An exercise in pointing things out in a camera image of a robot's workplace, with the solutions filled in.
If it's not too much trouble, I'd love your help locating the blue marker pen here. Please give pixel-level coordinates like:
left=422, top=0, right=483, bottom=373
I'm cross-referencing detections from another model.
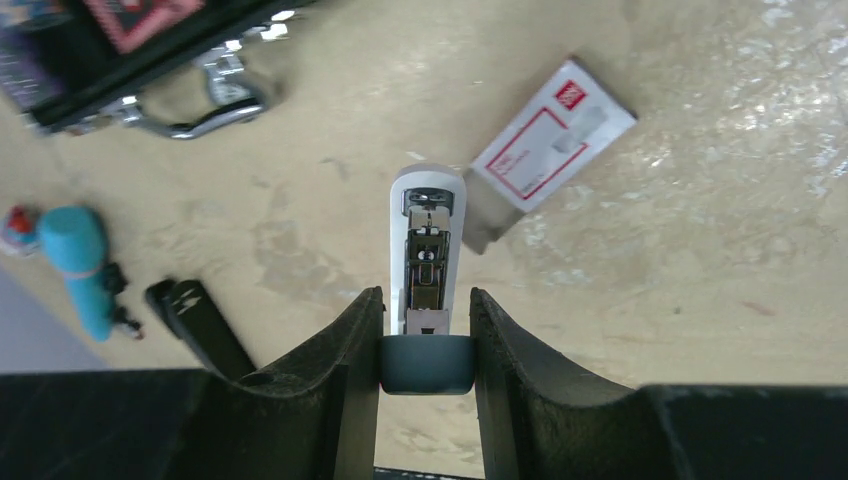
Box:
left=37, top=205, right=116, bottom=342

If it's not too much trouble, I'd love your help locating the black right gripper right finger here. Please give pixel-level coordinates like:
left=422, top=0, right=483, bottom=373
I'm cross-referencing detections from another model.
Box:
left=469, top=288, right=847, bottom=479

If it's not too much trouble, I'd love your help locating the staple box red white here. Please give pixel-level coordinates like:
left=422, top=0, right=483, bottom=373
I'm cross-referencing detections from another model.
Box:
left=463, top=57, right=638, bottom=254

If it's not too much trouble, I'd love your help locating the black stapler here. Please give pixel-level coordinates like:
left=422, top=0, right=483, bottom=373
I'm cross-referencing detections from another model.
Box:
left=144, top=278, right=257, bottom=381

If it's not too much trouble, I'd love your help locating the black poker chip case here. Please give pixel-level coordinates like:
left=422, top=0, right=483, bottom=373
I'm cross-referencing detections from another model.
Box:
left=1, top=1, right=303, bottom=140

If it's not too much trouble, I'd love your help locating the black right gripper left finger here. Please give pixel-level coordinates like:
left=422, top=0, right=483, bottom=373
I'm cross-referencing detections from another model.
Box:
left=1, top=287, right=384, bottom=479

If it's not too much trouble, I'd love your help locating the small toy bottle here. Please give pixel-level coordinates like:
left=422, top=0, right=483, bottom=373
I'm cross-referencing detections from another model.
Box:
left=1, top=205, right=39, bottom=257

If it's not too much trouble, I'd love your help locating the black chess pawn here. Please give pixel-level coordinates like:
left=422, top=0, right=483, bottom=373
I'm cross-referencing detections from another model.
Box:
left=103, top=262, right=144, bottom=340

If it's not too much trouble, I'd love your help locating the light blue stapler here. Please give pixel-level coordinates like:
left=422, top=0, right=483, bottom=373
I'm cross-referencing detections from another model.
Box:
left=380, top=164, right=475, bottom=396

